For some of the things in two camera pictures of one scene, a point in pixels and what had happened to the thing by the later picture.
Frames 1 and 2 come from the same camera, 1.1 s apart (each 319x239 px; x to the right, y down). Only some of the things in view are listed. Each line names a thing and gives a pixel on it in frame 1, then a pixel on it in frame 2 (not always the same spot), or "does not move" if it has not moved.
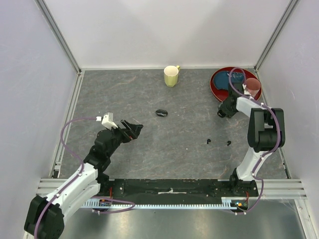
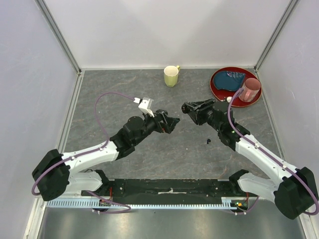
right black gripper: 229,113 → 197,116
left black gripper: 131,132 → 169,123
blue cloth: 221,79 does not move
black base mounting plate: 177,189 does not move
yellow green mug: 171,74 does not move
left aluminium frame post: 44,7 does not move
